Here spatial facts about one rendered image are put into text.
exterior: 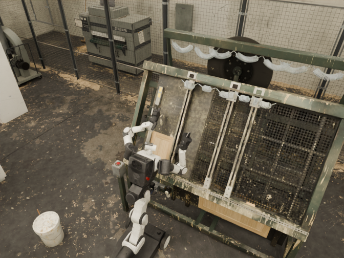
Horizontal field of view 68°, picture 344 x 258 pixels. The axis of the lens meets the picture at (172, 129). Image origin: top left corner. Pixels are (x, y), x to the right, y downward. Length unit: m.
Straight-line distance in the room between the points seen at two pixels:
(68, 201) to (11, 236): 0.79
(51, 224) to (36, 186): 1.20
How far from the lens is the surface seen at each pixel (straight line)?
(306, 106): 2.66
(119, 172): 3.18
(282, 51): 3.01
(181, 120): 2.90
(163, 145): 3.08
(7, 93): 6.19
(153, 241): 3.41
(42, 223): 3.65
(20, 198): 4.56
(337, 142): 2.74
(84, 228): 3.87
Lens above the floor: 3.15
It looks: 37 degrees down
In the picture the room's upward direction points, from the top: straight up
